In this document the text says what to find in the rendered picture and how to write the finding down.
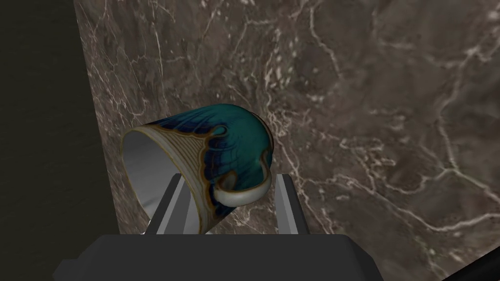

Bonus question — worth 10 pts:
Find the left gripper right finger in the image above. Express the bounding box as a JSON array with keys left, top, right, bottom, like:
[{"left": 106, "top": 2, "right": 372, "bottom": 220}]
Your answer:
[{"left": 275, "top": 174, "right": 310, "bottom": 236}]

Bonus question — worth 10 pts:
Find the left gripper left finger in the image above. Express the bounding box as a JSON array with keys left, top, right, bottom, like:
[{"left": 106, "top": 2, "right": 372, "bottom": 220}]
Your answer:
[{"left": 145, "top": 173, "right": 201, "bottom": 236}]

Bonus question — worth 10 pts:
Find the teal and cream mug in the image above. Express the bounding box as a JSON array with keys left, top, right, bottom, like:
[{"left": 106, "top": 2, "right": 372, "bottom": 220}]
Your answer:
[{"left": 121, "top": 103, "right": 274, "bottom": 235}]

